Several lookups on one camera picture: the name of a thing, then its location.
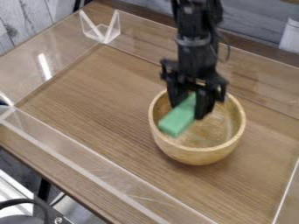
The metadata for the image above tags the black metal table leg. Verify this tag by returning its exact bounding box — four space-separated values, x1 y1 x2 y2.
38 178 52 201

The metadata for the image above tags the green rectangular block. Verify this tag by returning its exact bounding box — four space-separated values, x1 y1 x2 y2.
158 94 197 137

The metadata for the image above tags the clear acrylic tray wall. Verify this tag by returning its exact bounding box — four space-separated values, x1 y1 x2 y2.
0 3 299 224

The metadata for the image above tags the white cylinder container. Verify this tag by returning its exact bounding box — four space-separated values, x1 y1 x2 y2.
279 14 299 54

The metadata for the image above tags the clear acrylic corner bracket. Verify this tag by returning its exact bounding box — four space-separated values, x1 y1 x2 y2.
79 10 122 45

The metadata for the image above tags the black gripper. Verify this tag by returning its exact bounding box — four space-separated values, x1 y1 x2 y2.
161 36 229 120

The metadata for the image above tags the black cable loop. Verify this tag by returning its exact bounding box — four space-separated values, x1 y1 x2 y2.
0 198 52 224

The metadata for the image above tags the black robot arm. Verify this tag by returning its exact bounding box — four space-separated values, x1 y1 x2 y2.
161 0 230 120

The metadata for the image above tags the light wooden bowl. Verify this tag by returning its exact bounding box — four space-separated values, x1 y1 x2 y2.
148 90 247 165

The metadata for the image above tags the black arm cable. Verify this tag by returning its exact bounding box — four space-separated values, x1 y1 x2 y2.
215 29 233 64

